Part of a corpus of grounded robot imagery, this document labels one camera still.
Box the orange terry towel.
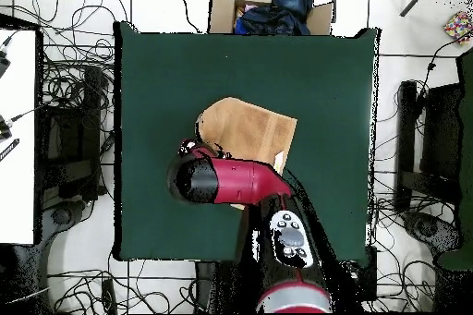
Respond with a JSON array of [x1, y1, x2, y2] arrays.
[[194, 95, 298, 211]]

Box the multicoloured dotted item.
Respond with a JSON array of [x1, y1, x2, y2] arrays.
[[443, 10, 473, 45]]

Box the dark green table cloth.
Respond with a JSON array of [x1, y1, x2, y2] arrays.
[[112, 20, 382, 262]]

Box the cardboard box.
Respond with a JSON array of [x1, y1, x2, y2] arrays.
[[207, 0, 336, 36]]

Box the grey wheeled stand base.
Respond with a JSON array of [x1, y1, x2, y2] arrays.
[[400, 209, 465, 257], [34, 198, 88, 294]]

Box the dark navy garment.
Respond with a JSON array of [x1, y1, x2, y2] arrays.
[[234, 3, 312, 36]]

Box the black power strip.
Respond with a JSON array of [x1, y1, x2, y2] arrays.
[[100, 277, 119, 315]]

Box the white table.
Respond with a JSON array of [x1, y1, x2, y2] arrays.
[[0, 28, 38, 246]]

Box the black strip with markings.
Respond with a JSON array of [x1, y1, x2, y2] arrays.
[[0, 138, 20, 163]]

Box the black device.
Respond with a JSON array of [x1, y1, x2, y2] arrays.
[[0, 48, 12, 79], [0, 115, 14, 142]]

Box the dark green furniture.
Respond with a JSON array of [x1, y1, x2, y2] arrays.
[[435, 48, 473, 272]]

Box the black metal frame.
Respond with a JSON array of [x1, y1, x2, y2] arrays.
[[394, 79, 463, 212], [36, 65, 112, 205]]

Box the tangled black cables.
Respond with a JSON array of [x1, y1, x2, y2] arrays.
[[10, 0, 131, 116], [47, 251, 208, 315], [370, 115, 463, 312]]

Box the single black cable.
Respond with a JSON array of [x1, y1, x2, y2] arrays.
[[164, 0, 202, 34]]

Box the black cable with plug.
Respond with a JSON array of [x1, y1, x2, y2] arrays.
[[9, 104, 47, 124]]

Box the black cable with connector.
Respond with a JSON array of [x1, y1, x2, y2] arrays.
[[417, 33, 473, 109]]

